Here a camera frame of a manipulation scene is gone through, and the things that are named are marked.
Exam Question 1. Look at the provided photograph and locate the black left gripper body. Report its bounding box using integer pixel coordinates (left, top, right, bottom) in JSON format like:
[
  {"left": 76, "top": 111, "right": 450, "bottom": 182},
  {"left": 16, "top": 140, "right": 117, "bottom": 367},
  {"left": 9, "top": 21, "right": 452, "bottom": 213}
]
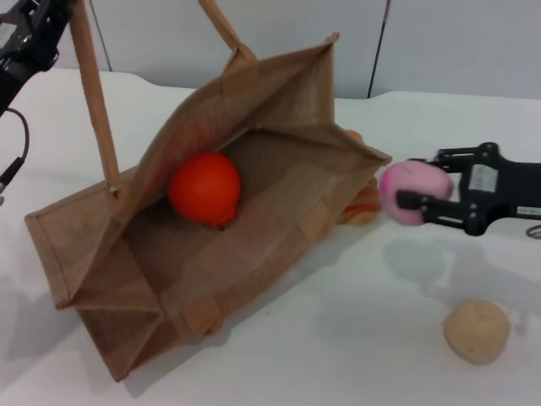
[{"left": 0, "top": 0, "right": 44, "bottom": 118}]

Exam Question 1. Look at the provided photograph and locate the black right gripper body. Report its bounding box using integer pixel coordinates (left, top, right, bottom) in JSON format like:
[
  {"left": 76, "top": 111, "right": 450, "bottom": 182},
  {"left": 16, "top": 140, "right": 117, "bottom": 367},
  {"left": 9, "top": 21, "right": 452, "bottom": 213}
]
[{"left": 459, "top": 141, "right": 541, "bottom": 238}]

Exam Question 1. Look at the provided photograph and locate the pink toy peach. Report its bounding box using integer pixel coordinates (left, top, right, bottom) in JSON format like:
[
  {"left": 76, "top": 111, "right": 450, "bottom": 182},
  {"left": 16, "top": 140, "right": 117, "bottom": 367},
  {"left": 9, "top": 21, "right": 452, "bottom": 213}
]
[{"left": 378, "top": 160, "right": 455, "bottom": 228}]

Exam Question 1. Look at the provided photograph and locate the brown jute handbag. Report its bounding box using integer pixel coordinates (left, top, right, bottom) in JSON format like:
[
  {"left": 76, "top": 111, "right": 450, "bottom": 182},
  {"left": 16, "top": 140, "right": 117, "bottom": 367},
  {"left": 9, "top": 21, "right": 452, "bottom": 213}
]
[{"left": 23, "top": 0, "right": 394, "bottom": 384}]

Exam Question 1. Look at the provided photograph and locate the orange toy fruit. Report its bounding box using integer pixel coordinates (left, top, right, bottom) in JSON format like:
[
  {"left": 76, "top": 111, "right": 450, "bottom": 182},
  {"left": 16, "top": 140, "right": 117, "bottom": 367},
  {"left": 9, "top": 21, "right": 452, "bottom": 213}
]
[{"left": 167, "top": 151, "right": 243, "bottom": 228}]

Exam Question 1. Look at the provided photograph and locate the orange striped toy bread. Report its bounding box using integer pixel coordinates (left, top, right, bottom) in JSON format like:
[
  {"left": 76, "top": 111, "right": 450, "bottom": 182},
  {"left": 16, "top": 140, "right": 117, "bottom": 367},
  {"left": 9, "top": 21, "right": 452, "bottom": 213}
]
[{"left": 335, "top": 129, "right": 382, "bottom": 228}]

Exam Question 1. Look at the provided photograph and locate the beige round toy bun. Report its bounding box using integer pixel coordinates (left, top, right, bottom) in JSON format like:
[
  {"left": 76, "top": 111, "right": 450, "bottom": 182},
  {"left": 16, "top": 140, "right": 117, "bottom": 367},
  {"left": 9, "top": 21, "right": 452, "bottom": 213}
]
[{"left": 441, "top": 298, "right": 512, "bottom": 367}]

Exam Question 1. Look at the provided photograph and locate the white tablecloth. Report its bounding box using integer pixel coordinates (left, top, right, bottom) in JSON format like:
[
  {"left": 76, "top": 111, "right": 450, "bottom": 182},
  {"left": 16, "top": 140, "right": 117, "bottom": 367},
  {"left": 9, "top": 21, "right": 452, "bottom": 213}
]
[{"left": 0, "top": 66, "right": 541, "bottom": 406}]

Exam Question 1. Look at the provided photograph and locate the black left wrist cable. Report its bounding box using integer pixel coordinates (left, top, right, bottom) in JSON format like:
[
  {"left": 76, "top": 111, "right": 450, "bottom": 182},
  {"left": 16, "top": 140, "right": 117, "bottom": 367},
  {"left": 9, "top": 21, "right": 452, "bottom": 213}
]
[{"left": 0, "top": 107, "right": 31, "bottom": 209}]

